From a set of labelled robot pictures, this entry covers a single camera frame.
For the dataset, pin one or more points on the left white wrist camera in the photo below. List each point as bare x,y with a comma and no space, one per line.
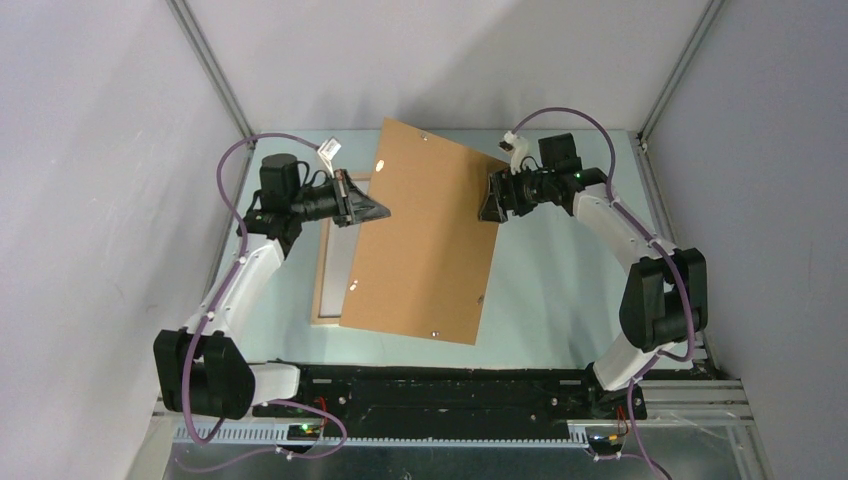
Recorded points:
329,149

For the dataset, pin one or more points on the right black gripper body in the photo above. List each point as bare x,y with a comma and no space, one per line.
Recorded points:
525,190

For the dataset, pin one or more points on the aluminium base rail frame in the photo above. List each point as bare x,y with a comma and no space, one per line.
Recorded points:
697,427

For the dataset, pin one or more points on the grey slotted cable duct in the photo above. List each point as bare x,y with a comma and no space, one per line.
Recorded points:
298,434

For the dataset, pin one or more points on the right corner aluminium profile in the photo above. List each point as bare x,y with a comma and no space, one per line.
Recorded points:
680,67

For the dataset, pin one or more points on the printed photo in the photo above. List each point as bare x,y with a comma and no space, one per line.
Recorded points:
338,265

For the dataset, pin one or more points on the corner aluminium profile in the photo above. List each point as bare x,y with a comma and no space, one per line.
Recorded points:
197,40
680,67

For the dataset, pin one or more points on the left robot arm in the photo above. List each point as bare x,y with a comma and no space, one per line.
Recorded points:
200,366

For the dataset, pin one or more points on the brown backing board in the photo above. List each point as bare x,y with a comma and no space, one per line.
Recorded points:
423,271

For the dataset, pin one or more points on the left corner aluminium profile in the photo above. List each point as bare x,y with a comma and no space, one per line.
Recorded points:
197,40

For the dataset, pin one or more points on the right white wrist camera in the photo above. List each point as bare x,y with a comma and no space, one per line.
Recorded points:
517,147

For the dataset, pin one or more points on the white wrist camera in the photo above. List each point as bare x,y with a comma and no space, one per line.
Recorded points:
517,147
329,149

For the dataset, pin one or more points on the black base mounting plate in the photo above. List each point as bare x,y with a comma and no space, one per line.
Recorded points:
446,403

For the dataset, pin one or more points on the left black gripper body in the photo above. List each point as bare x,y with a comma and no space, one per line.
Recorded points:
326,202

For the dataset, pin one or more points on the wooden picture frame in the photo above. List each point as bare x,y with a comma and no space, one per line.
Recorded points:
324,278

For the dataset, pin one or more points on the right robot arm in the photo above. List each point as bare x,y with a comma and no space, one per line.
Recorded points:
664,303

